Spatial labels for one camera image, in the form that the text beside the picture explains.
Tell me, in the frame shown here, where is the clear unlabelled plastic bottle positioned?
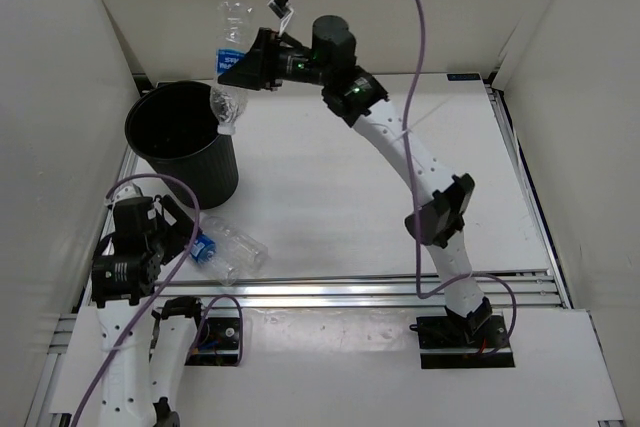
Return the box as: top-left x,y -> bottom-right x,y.
200,216 -> 269,277

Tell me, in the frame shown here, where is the black plastic waste bin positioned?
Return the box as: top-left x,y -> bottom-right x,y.
124,81 -> 239,210

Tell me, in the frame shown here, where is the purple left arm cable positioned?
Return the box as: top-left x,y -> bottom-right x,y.
69,174 -> 245,427

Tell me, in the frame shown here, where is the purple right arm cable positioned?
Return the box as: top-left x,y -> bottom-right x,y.
268,0 -> 517,357

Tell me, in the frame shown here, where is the clear bottle blue label front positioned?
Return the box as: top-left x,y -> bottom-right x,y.
189,229 -> 239,286

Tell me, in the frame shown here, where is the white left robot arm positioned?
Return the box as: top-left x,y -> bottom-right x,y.
90,182 -> 210,426

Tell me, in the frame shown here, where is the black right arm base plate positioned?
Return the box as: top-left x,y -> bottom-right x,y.
409,315 -> 515,370

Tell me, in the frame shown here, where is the aluminium frame rail front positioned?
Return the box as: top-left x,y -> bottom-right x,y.
155,273 -> 568,310

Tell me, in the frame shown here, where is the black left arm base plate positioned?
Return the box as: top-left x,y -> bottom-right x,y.
186,312 -> 243,367

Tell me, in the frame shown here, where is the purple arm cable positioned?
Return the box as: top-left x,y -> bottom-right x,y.
69,174 -> 245,427
268,0 -> 517,357

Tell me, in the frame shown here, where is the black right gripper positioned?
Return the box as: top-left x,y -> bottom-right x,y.
217,29 -> 333,93

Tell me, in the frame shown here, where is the clear bottle blue label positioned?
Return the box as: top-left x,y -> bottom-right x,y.
189,229 -> 239,286
209,0 -> 255,136

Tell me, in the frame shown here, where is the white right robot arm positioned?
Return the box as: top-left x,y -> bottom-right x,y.
218,15 -> 492,347

